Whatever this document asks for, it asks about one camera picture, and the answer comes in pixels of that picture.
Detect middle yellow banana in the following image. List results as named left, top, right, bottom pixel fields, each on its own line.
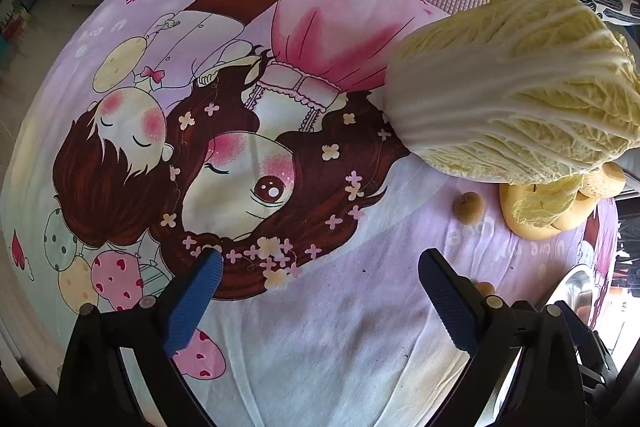
left=551, top=192, right=599, bottom=231

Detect top yellow banana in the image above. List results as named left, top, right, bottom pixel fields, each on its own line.
left=579, top=162, right=626, bottom=198

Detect napa cabbage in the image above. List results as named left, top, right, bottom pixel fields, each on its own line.
left=384, top=0, right=639, bottom=227

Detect cartoon print tablecloth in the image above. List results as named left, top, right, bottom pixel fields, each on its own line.
left=1, top=0, right=617, bottom=426

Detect stainless steel bowl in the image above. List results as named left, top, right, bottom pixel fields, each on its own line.
left=537, top=263, right=596, bottom=325

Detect brown longan near cabbage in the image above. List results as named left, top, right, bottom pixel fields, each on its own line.
left=452, top=192, right=485, bottom=225

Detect brown longan near oranges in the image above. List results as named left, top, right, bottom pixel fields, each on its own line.
left=475, top=282, right=496, bottom=297

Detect yellow banana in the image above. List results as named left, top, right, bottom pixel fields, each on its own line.
left=498, top=183, right=564, bottom=242
left=579, top=162, right=626, bottom=198
left=551, top=192, right=599, bottom=231

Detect bottom yellow banana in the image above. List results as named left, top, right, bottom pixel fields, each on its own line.
left=498, top=183, right=564, bottom=242

